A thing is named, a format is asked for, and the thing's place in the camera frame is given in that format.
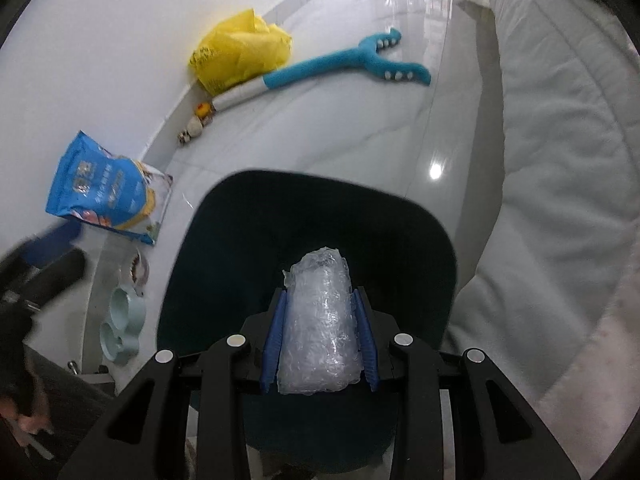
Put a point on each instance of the person's left hand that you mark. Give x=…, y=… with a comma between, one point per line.
x=30, y=412

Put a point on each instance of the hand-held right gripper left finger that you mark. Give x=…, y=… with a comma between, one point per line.
x=272, y=340

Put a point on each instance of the small orange toy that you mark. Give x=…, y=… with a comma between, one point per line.
x=204, y=110

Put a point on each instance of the small shell-shaped toy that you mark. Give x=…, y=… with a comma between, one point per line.
x=195, y=126

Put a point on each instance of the clear bubble wrap roll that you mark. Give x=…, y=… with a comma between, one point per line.
x=320, y=330

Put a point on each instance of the dark trash bin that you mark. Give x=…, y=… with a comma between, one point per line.
x=250, y=240

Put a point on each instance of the yellow plastic bag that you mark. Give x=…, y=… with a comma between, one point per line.
x=235, y=50

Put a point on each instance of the pale green double pet bowl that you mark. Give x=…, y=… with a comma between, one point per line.
x=125, y=310

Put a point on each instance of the blue pet food bag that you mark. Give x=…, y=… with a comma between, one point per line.
x=95, y=185

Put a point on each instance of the white quilted bed cover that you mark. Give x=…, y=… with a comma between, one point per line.
x=550, y=135

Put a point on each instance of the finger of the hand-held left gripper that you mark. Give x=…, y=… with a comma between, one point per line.
x=60, y=272

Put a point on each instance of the pet bowl with food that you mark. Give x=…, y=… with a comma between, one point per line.
x=135, y=267

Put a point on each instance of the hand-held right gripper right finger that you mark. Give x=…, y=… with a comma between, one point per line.
x=367, y=340

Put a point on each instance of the blue forked plush toy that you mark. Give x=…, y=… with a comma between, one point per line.
x=310, y=67

